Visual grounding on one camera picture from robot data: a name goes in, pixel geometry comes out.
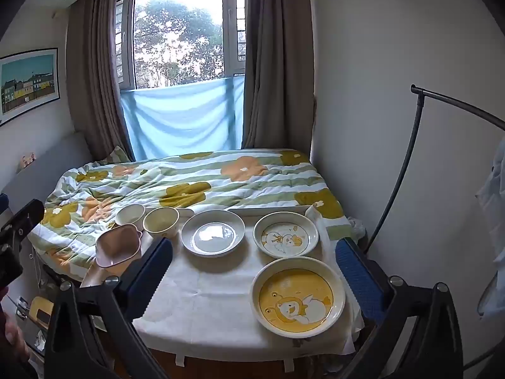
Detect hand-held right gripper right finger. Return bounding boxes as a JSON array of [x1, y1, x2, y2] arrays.
[[335, 238, 474, 379]]

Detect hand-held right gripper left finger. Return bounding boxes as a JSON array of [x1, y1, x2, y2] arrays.
[[43, 237, 174, 379]]

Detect pink square bowl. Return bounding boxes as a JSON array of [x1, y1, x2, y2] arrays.
[[96, 224, 143, 275]]

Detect yellow bear print plate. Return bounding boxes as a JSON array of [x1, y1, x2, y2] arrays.
[[251, 257, 346, 339]]

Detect plain white plate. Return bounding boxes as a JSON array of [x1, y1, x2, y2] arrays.
[[181, 209, 246, 256]]

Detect white duck print plate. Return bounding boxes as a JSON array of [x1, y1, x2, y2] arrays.
[[253, 212, 319, 258]]

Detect person's left hand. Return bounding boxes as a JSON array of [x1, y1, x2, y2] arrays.
[[0, 316, 30, 364]]

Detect cream bowl with duck print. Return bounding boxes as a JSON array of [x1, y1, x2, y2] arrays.
[[143, 207, 180, 239]]

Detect crumpled white cloth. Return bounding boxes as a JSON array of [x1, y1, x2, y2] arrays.
[[347, 217, 367, 241]]

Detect grey headboard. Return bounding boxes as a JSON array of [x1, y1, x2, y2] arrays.
[[0, 131, 95, 206]]

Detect yellow box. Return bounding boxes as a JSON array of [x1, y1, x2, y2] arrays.
[[29, 296, 54, 330]]

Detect plain white bowl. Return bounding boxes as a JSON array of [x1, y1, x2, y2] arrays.
[[115, 204, 146, 230]]

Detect white patterned tablecloth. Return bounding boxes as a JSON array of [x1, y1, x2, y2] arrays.
[[81, 205, 365, 368]]

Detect floral striped blanket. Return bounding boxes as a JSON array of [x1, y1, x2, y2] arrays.
[[27, 149, 350, 281]]

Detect green patterned pillow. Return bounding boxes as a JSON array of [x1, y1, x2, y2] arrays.
[[98, 145, 131, 164]]

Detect light blue window cloth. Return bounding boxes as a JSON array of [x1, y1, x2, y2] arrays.
[[119, 76, 245, 160]]

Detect brown curtain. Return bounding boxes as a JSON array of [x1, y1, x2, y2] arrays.
[[241, 0, 316, 151], [65, 0, 133, 162]]

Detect window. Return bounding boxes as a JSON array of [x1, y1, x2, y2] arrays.
[[114, 0, 247, 89]]

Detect framed wall poster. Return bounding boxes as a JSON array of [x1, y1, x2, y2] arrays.
[[0, 47, 61, 127]]

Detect black cable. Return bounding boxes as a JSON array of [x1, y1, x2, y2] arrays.
[[363, 84, 505, 254]]

